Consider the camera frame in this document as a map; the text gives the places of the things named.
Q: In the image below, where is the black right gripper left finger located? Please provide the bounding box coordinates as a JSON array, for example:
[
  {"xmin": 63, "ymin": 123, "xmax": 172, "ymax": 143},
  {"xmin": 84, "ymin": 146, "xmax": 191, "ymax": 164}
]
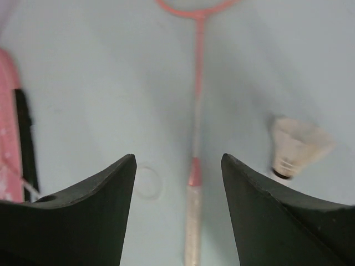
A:
[{"xmin": 1, "ymin": 154, "xmax": 137, "ymax": 265}]

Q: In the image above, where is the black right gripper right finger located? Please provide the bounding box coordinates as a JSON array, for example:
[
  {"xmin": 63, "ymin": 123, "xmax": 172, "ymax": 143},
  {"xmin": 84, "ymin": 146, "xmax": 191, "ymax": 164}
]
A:
[{"xmin": 221, "ymin": 154, "xmax": 354, "ymax": 265}]

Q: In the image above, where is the white feather shuttlecock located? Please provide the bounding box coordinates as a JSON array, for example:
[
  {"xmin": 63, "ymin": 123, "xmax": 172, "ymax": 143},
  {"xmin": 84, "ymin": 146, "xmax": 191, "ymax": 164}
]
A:
[{"xmin": 271, "ymin": 116, "xmax": 335, "ymax": 180}]

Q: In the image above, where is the pink badminton racket left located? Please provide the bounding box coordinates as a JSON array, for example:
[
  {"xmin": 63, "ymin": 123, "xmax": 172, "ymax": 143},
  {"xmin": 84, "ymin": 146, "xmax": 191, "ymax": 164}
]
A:
[{"xmin": 21, "ymin": 177, "xmax": 41, "ymax": 200}]

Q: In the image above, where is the pink badminton racket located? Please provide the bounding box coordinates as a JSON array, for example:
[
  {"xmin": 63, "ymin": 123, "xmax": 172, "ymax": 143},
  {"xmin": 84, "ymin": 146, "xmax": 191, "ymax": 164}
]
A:
[
  {"xmin": 21, "ymin": 177, "xmax": 41, "ymax": 200},
  {"xmin": 157, "ymin": 1, "xmax": 237, "ymax": 265}
]

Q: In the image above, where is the pink badminton racket right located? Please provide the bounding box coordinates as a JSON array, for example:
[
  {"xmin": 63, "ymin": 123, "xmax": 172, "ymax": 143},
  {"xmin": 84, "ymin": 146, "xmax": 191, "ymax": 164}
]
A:
[{"xmin": 157, "ymin": 1, "xmax": 237, "ymax": 265}]

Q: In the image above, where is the clear round tube lid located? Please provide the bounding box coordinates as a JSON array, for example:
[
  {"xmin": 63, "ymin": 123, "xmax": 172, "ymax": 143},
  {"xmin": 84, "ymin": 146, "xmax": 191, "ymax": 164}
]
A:
[{"xmin": 134, "ymin": 166, "xmax": 163, "ymax": 201}]

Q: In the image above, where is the pink racket cover bag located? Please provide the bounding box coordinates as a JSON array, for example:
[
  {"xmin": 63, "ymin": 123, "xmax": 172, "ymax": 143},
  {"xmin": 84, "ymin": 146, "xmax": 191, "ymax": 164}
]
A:
[{"xmin": 1, "ymin": 49, "xmax": 39, "ymax": 202}]

